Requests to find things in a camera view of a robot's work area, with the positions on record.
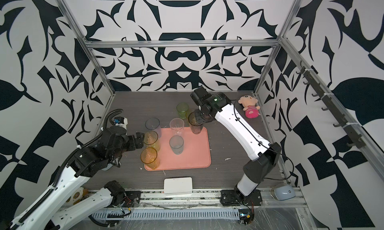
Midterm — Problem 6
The dark grey glass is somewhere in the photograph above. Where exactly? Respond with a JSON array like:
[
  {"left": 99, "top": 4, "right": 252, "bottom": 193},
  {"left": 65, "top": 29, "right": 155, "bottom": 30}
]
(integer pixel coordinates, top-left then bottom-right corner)
[{"left": 188, "top": 112, "right": 203, "bottom": 135}]

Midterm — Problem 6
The white cable duct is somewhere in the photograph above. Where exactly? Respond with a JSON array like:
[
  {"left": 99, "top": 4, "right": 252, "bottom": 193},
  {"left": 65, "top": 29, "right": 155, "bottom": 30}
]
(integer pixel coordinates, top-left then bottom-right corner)
[{"left": 92, "top": 209, "right": 241, "bottom": 221}]

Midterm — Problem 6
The white box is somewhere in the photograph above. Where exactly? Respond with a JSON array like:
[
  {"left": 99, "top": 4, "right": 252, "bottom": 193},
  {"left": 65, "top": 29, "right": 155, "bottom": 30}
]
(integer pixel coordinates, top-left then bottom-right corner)
[{"left": 164, "top": 177, "right": 193, "bottom": 196}]

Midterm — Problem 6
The teal glass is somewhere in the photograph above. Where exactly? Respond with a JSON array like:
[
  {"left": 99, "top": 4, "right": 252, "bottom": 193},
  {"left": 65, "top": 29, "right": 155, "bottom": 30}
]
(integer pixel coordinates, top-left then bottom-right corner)
[{"left": 169, "top": 136, "right": 184, "bottom": 155}]

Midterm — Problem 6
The clear tall glass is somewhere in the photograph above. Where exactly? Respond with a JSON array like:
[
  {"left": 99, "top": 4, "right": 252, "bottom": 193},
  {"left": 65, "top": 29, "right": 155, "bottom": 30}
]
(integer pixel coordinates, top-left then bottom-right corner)
[{"left": 170, "top": 118, "right": 185, "bottom": 137}]

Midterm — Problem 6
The amber tall glass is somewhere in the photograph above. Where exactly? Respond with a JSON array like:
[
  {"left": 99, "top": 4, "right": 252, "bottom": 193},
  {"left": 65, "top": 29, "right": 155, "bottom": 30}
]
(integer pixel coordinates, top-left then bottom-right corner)
[{"left": 140, "top": 148, "right": 160, "bottom": 170}]

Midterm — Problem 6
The wall hook rail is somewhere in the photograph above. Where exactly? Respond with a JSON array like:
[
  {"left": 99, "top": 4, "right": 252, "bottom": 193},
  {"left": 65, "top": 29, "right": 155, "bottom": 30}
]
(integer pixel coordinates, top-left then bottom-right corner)
[{"left": 297, "top": 61, "right": 367, "bottom": 149}]

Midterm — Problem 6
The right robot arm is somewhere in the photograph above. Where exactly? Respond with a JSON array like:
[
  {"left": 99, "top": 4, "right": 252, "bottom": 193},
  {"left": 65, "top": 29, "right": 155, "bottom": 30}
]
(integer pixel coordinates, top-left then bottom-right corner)
[{"left": 191, "top": 87, "right": 282, "bottom": 197}]

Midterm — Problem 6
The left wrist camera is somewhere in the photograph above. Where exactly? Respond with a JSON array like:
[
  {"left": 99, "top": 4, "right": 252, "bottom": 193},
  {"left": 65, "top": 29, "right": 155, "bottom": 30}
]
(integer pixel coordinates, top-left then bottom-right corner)
[{"left": 113, "top": 117, "right": 128, "bottom": 129}]

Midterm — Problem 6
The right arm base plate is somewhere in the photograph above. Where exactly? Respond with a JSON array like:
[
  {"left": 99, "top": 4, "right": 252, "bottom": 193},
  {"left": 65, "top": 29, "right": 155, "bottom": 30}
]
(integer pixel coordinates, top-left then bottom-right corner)
[{"left": 220, "top": 189, "right": 263, "bottom": 207}]

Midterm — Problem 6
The brown white plush toy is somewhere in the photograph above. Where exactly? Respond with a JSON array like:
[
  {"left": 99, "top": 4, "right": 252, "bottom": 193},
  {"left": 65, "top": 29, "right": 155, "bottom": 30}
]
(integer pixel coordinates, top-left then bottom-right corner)
[{"left": 64, "top": 187, "right": 89, "bottom": 206}]

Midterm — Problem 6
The pink plush doll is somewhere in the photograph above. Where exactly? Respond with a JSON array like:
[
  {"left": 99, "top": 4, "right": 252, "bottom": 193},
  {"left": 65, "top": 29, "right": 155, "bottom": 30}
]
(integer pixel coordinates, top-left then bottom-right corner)
[{"left": 238, "top": 95, "right": 261, "bottom": 119}]

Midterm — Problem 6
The blue-purple glass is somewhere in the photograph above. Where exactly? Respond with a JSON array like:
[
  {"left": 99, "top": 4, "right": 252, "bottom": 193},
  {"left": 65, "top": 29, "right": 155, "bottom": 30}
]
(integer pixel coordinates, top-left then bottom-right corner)
[{"left": 145, "top": 118, "right": 162, "bottom": 138}]

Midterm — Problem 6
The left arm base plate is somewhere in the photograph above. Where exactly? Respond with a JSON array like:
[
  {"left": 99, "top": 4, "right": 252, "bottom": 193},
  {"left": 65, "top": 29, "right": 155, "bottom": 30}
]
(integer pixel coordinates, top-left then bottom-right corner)
[{"left": 121, "top": 191, "right": 142, "bottom": 208}]

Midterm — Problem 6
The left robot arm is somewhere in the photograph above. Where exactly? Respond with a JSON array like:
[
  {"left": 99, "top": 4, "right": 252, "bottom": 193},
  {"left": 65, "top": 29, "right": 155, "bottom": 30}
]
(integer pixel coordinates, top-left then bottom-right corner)
[{"left": 1, "top": 126, "right": 144, "bottom": 230}]

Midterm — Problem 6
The yellow-green glass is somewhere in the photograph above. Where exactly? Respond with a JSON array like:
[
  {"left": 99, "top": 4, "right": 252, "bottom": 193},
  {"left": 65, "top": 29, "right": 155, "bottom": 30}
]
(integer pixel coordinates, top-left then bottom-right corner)
[{"left": 143, "top": 131, "right": 161, "bottom": 152}]

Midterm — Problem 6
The green small glass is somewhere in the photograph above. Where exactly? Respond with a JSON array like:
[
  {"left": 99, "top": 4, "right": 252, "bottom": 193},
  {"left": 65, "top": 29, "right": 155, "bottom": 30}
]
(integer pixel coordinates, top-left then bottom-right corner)
[{"left": 176, "top": 102, "right": 189, "bottom": 119}]

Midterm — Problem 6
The grey white dish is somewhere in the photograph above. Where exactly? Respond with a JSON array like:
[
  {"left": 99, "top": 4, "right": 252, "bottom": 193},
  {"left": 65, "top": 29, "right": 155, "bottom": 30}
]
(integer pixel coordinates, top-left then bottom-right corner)
[{"left": 271, "top": 184, "right": 296, "bottom": 201}]

